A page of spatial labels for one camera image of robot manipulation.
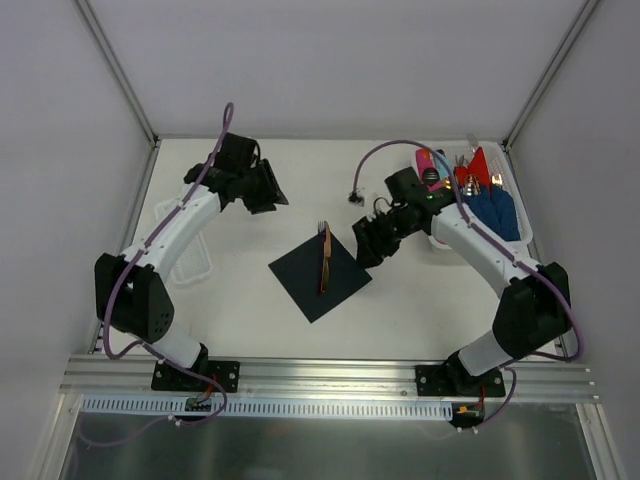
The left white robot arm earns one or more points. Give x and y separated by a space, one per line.
130 292

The white slotted cable duct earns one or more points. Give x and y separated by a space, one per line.
269 408

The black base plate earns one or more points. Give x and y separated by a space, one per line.
435 380
168 379

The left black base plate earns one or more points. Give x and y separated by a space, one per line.
168 379

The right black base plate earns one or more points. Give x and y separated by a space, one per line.
435 380

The cyan rolled napkin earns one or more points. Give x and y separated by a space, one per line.
445 165

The pink rolled napkin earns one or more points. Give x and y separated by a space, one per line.
430 171

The large white basket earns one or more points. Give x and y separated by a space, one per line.
497 163

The aluminium mounting rail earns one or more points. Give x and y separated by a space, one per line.
537 382

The red rolled napkin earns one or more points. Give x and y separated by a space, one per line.
476 168

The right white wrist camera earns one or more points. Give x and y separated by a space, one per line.
364 202

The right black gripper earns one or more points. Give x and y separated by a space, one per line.
378 235

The dark purple fork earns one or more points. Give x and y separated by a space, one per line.
321 237

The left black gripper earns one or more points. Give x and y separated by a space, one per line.
267 181

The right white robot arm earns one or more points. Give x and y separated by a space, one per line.
534 306

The small white utensil tray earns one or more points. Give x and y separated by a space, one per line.
192 260

